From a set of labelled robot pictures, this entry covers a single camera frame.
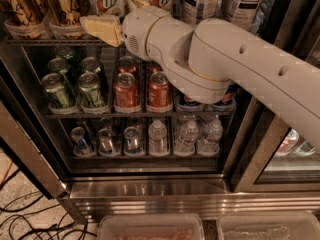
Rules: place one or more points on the left Red Bull can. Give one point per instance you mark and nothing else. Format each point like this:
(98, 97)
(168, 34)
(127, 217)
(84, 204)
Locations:
(81, 140)

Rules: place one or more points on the clear plastic bin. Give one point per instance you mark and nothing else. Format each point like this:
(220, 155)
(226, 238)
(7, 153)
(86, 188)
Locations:
(151, 227)
(269, 226)

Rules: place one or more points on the right Teas Tea bottle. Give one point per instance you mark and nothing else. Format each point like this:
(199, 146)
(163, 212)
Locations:
(240, 12)

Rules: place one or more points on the red can behind glass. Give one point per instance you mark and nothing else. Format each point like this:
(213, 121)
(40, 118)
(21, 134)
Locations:
(288, 143)

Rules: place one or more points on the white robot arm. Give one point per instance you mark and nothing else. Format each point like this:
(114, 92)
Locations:
(201, 61)

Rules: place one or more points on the right water bottle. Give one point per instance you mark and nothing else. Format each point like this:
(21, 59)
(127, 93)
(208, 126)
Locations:
(208, 143)

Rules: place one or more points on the open fridge door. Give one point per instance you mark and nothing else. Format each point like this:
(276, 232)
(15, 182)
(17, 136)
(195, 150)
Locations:
(24, 140)

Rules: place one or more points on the lacroix can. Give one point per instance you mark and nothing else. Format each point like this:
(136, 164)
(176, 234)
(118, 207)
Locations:
(67, 13)
(24, 12)

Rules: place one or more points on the left clear plastic bin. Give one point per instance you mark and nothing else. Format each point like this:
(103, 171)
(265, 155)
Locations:
(151, 227)

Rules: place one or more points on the front left orange can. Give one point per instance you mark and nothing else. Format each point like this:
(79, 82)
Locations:
(126, 90)

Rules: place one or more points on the right Red Bull can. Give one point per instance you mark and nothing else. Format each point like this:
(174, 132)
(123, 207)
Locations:
(132, 142)

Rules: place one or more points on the far left LaCroix can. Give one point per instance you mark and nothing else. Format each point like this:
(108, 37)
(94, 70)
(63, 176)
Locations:
(24, 12)

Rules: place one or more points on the middle right green can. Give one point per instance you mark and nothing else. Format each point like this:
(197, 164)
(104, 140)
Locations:
(93, 64)

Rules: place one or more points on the rear left orange can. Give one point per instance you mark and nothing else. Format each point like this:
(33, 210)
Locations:
(127, 64)

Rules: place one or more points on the left water bottle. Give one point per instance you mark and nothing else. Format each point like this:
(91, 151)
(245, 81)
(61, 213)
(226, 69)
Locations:
(158, 145)

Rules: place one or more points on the green can behind glass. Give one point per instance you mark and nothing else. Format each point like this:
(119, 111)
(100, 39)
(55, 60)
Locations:
(305, 149)

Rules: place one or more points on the middle water bottle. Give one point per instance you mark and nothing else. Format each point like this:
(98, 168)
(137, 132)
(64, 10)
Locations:
(186, 137)

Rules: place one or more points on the front left Pepsi can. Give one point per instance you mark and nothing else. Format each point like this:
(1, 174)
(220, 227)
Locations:
(184, 100)

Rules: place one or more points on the middle left green can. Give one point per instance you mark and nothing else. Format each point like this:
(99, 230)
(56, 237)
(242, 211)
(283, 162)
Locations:
(61, 66)

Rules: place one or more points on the front right orange can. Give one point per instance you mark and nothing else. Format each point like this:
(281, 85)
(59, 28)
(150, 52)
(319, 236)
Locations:
(159, 90)

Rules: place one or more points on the orange can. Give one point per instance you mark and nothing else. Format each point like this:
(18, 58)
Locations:
(154, 67)
(126, 90)
(159, 90)
(127, 64)

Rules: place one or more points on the middle Red Bull can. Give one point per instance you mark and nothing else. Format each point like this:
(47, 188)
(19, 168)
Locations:
(106, 145)

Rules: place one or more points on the right clear plastic bin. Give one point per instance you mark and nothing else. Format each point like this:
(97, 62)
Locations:
(269, 226)

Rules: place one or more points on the rear green can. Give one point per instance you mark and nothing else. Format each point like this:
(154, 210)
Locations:
(68, 53)

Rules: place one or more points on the water bottle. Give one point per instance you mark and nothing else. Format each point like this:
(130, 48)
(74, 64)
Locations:
(208, 143)
(158, 145)
(186, 137)

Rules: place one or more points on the left Teas Tea bottle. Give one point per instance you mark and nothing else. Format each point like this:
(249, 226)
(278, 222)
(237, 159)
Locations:
(195, 11)

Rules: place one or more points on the rear right orange can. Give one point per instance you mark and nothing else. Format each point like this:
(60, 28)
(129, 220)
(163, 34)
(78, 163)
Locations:
(154, 67)

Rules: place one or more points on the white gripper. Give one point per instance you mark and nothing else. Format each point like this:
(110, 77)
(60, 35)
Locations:
(135, 30)

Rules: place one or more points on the front right green can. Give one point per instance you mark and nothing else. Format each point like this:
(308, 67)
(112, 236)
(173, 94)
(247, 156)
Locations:
(90, 88)

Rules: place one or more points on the front left green can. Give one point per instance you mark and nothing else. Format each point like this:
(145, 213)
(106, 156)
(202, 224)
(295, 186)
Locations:
(58, 91)

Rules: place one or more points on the red bull can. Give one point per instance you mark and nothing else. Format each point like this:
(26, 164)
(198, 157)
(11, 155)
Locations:
(132, 142)
(106, 145)
(81, 140)

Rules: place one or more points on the front right Pepsi can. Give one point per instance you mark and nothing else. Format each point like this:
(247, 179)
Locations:
(229, 95)

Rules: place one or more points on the stainless steel fridge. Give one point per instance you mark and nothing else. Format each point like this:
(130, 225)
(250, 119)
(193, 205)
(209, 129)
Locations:
(239, 182)

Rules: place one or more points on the pepsi can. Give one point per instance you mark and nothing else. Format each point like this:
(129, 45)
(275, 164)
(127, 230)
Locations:
(229, 95)
(184, 100)

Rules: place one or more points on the teas tea bottle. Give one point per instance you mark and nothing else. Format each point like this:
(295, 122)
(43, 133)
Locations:
(195, 11)
(240, 12)

